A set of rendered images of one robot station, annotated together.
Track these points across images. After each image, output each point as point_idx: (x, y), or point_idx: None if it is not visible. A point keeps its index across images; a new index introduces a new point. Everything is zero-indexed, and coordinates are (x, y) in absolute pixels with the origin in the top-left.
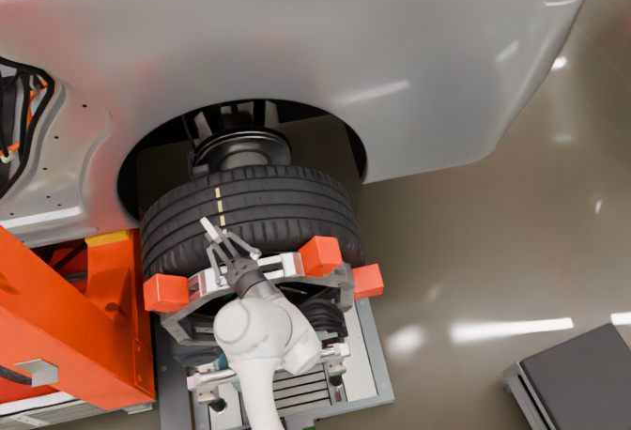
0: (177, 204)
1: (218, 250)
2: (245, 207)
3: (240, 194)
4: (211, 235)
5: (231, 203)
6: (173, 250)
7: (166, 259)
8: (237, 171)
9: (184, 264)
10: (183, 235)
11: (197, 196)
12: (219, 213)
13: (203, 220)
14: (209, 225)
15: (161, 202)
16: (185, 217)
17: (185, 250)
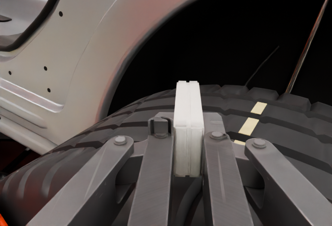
0: (157, 99)
1: (155, 164)
2: (331, 167)
3: (321, 143)
4: (179, 113)
5: (287, 136)
6: (61, 152)
7: (30, 164)
8: (328, 106)
9: (39, 193)
10: (111, 134)
11: (206, 98)
12: (235, 137)
13: (187, 84)
14: (195, 96)
15: (137, 100)
16: (149, 113)
17: (77, 158)
